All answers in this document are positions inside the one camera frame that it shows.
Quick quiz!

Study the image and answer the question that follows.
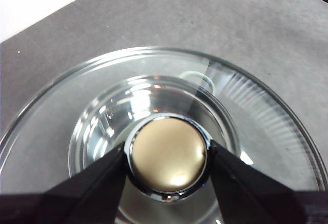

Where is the glass lid with green knob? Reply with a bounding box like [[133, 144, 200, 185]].
[[0, 46, 328, 224]]

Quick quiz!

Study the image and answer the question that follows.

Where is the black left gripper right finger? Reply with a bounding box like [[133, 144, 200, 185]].
[[208, 139, 328, 224]]

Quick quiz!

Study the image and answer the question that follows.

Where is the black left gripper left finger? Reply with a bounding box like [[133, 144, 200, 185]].
[[0, 144, 127, 224]]

